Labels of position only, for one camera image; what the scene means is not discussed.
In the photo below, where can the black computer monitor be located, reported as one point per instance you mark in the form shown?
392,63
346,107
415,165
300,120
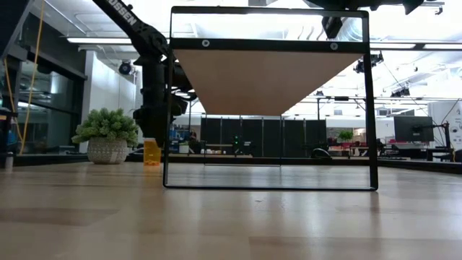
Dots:
413,128

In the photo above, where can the black frame wooden shelf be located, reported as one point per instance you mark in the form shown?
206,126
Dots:
267,45

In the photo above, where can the orange medicine bottle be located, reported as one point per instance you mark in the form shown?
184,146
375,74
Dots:
152,156

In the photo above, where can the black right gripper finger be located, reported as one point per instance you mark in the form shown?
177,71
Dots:
332,26

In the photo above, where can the large black ceiling spotlight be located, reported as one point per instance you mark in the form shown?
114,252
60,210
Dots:
373,59

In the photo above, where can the green plant in white pot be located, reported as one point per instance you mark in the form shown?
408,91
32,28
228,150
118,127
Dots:
106,151

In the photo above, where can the small green background plant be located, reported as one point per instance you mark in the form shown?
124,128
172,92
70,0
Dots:
345,135

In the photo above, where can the small black track spotlight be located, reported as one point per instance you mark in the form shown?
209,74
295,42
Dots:
401,92

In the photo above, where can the black partition panels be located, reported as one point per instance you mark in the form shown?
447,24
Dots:
296,137

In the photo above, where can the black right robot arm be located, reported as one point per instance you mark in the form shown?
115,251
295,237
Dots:
411,5

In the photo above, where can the black ceiling camera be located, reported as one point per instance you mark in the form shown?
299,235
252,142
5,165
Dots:
125,68

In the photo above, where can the background black robot arm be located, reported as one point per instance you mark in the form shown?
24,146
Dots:
238,144

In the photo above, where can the grey metal post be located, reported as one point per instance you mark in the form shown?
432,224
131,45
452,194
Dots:
9,162

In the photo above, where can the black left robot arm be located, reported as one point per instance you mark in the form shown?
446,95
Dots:
124,18

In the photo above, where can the long white ceiling light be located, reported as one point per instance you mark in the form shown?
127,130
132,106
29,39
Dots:
97,40
397,46

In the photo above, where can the person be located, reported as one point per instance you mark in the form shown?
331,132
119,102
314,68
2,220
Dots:
193,134

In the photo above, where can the white printed board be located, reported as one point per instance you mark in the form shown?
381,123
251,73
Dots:
442,112

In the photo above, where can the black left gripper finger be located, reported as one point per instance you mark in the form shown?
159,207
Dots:
151,131

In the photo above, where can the black chair back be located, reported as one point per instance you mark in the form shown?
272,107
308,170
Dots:
315,154

